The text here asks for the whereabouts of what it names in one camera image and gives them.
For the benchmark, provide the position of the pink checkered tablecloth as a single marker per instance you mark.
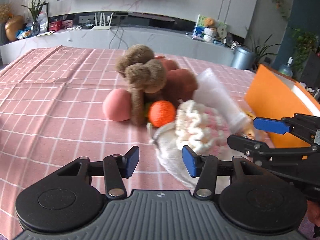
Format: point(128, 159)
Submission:
point(50, 105)

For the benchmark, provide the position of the orange knitted fruit toy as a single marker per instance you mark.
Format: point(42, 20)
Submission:
point(162, 113)

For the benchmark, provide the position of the painted canvas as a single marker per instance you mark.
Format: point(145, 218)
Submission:
point(198, 28)

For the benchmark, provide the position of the yellowish paper sheet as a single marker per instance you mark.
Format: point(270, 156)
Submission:
point(47, 32)

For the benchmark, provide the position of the small brown teddy bear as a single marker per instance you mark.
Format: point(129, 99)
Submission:
point(210, 22)

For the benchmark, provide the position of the round hand fan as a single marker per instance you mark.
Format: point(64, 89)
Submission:
point(222, 30)

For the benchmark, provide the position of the blue water jug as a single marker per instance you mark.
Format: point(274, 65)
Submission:
point(285, 70)

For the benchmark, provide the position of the gold vase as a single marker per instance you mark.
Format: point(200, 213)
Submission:
point(13, 27)

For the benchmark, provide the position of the orange foam box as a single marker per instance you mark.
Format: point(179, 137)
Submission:
point(267, 97)

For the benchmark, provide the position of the green plant in glass vase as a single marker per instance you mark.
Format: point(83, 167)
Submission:
point(36, 10)

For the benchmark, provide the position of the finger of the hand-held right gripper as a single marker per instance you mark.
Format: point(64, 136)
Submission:
point(271, 125)
point(247, 143)

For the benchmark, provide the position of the pink plush peach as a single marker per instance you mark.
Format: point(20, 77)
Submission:
point(116, 105)

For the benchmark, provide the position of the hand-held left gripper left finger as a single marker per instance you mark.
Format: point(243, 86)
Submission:
point(132, 161)

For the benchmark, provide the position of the dark cabinet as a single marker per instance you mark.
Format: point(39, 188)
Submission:
point(312, 67)

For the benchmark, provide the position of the reddish brown plush toy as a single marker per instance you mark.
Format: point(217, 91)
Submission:
point(180, 82)

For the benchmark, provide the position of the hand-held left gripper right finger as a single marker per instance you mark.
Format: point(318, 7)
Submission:
point(190, 162)

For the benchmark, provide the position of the long leaf potted plant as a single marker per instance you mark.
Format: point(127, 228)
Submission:
point(262, 51)

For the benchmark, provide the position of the cream pink knitted flower bouquet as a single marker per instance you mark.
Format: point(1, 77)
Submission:
point(197, 125)

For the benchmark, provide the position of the white marble television console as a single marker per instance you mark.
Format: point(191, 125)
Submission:
point(162, 40)

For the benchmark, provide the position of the trailing pothos plant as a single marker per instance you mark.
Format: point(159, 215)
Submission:
point(303, 45)

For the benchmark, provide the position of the grey blue pedal bin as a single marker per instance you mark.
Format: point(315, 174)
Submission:
point(241, 58)

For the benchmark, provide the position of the white router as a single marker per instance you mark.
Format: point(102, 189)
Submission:
point(101, 27)

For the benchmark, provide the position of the snack bags pile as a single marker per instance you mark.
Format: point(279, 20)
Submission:
point(23, 33)

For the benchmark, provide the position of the white plush toy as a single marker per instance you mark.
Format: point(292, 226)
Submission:
point(209, 34)

